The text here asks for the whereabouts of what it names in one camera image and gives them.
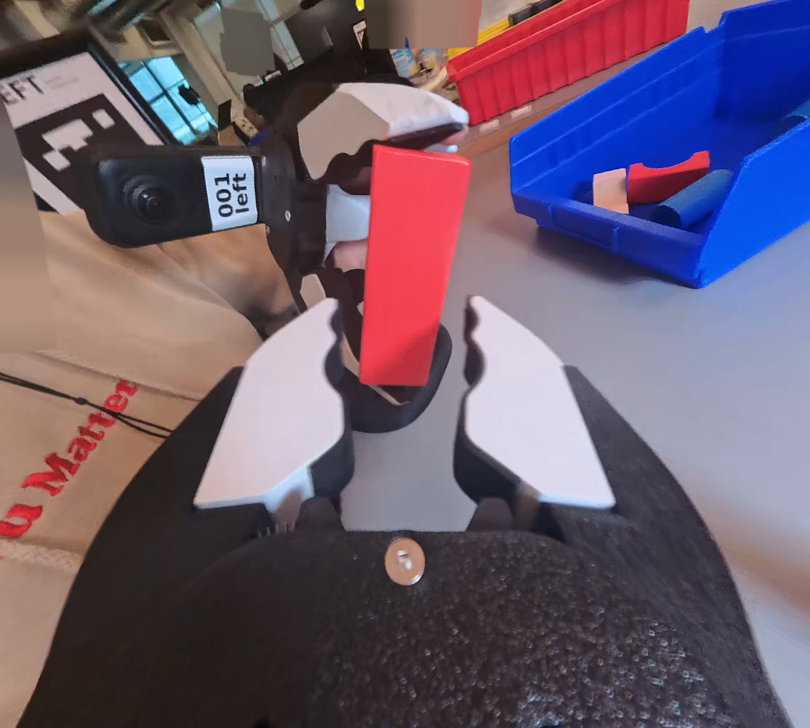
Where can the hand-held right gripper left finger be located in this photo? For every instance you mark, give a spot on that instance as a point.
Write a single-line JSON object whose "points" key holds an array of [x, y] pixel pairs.
{"points": [[272, 424]]}

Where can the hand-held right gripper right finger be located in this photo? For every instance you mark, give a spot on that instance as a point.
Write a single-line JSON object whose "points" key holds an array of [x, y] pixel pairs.
{"points": [[532, 424]]}

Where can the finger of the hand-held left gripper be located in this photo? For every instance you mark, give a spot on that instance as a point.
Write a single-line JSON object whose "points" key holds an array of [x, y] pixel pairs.
{"points": [[380, 114], [344, 222]]}

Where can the blue plastic bin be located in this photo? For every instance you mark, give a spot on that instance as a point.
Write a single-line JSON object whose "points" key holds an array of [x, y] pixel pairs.
{"points": [[608, 146]]}

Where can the red wooden arch block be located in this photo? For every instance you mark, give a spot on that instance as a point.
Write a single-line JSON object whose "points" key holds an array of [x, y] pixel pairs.
{"points": [[671, 180]]}

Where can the red plastic bin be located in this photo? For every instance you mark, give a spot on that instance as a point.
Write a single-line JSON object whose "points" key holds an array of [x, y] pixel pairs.
{"points": [[570, 44]]}

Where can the pale wooden block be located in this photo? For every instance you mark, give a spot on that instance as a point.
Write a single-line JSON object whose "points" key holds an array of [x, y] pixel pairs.
{"points": [[610, 193]]}

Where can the blue wooden cylinder block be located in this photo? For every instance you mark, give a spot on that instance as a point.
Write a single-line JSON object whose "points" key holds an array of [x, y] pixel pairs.
{"points": [[696, 199]]}

